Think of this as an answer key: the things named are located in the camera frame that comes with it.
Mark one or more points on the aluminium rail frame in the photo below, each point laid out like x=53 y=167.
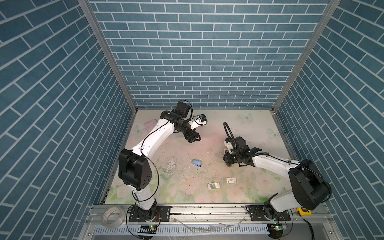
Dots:
x=213 y=222

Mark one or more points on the staple box tray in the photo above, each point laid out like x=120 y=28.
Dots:
x=213 y=186

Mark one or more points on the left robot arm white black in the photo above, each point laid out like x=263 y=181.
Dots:
x=136 y=166

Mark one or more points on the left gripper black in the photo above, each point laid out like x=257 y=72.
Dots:
x=192 y=135

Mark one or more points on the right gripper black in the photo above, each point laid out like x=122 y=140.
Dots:
x=227 y=160

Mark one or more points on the pink phone case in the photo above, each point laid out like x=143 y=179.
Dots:
x=150 y=125

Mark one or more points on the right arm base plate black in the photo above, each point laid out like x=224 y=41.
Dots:
x=258 y=212

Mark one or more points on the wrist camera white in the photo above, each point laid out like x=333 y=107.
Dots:
x=229 y=147
x=198 y=121

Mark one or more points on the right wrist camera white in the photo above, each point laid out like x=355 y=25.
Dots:
x=229 y=147

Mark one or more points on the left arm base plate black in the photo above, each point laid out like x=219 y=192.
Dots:
x=138 y=215

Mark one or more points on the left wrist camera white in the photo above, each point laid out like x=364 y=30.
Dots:
x=198 y=121

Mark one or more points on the blue staple remover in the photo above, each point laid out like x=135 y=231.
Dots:
x=197 y=163

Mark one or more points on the yellow tape measure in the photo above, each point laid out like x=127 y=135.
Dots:
x=303 y=212

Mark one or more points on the white staple box sleeve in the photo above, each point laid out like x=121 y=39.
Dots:
x=231 y=180

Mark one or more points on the clear tape roll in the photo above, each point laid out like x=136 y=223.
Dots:
x=112 y=217

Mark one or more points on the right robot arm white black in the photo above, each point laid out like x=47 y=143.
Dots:
x=308 y=187

